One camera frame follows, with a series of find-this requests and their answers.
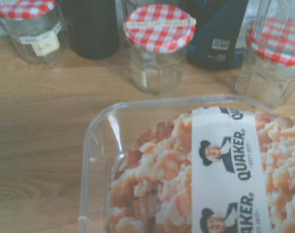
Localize clear plastic rectangular container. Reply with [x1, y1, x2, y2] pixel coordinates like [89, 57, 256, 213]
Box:
[79, 94, 295, 233]

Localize Quaker cereal cup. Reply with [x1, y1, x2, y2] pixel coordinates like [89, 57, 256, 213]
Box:
[105, 106, 295, 233]

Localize dark shaker bottle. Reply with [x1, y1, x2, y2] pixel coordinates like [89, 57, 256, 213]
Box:
[60, 0, 121, 60]

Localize taped checkered lid glass jar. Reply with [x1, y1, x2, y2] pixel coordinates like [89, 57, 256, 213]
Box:
[122, 4, 197, 96]

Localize dark Vega Sport tub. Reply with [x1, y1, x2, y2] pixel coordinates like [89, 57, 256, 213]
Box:
[185, 0, 250, 71]

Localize yellow-labelled jar checkered lid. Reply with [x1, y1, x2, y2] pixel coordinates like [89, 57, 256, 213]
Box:
[0, 0, 68, 65]

